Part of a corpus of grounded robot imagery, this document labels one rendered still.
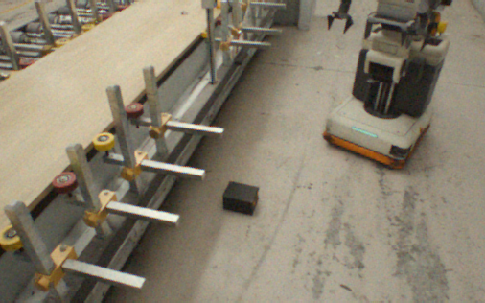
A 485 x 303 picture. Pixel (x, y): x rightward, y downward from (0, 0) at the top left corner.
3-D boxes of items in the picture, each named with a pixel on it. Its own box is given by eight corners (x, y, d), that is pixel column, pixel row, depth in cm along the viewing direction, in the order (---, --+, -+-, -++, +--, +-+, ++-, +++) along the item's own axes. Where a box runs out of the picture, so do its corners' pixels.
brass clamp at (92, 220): (119, 202, 136) (116, 192, 133) (99, 229, 126) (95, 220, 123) (104, 198, 137) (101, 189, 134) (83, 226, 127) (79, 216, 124)
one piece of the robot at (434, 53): (359, 97, 318) (381, -5, 268) (426, 118, 291) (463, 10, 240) (342, 114, 298) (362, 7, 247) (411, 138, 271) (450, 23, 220)
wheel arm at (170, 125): (223, 135, 164) (223, 128, 161) (221, 140, 162) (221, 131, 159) (135, 122, 174) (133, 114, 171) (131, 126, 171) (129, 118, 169)
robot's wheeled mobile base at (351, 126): (356, 105, 334) (360, 81, 318) (428, 130, 302) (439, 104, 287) (319, 141, 292) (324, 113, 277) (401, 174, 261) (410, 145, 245)
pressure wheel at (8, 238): (9, 269, 112) (-7, 245, 105) (13, 249, 119) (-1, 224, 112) (36, 264, 114) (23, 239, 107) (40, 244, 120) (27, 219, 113)
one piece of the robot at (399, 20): (370, 34, 239) (377, -1, 226) (413, 44, 225) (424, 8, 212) (359, 41, 229) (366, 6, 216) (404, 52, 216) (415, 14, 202)
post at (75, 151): (115, 244, 141) (80, 141, 111) (110, 252, 138) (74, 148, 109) (106, 243, 141) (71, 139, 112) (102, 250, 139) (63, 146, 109)
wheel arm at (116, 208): (180, 222, 128) (179, 214, 125) (176, 230, 125) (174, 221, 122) (71, 198, 138) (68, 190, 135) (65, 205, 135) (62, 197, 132)
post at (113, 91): (142, 188, 155) (119, 83, 126) (138, 194, 153) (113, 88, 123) (135, 186, 156) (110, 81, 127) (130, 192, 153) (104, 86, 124)
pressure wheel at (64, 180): (58, 210, 132) (48, 186, 125) (64, 195, 138) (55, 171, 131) (81, 208, 132) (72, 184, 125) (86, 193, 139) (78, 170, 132)
